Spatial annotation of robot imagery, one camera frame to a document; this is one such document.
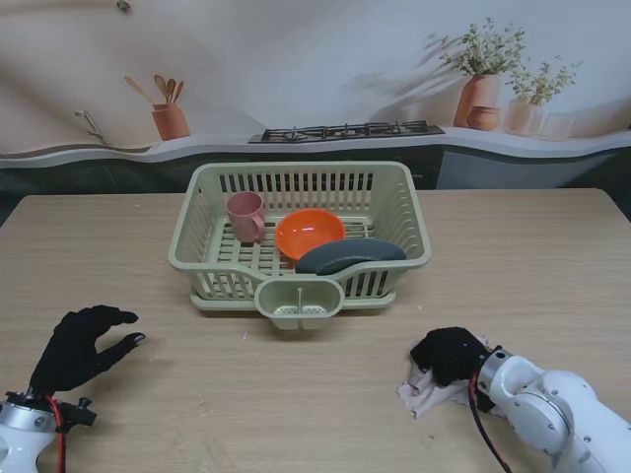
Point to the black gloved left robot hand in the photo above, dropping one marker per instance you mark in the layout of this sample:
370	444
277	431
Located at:
74	352

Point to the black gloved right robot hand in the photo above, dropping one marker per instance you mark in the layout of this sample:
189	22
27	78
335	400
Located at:
448	355

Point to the pale pink wiping cloth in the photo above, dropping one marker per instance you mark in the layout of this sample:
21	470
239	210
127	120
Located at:
424	394

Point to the grey round plate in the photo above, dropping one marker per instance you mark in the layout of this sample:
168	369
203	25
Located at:
345	253

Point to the orange plastic bowl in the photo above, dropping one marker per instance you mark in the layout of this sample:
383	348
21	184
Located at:
308	231

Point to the pink plastic mug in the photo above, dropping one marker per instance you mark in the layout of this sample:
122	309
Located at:
244	217

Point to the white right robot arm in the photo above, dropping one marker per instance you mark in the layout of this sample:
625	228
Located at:
552	409

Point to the green cutlery holder cup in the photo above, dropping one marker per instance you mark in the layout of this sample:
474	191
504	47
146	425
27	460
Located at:
296	320

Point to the green plastic dish rack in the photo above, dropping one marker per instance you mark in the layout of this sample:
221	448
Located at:
296	167

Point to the printed kitchen backdrop banner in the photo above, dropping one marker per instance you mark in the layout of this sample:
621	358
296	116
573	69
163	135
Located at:
296	74

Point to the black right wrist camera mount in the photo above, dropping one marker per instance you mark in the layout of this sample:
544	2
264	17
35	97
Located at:
485	401

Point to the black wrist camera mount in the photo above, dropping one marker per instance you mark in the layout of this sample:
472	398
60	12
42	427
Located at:
485	401
76	416

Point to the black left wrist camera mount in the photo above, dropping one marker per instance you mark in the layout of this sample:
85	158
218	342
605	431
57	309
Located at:
76	416

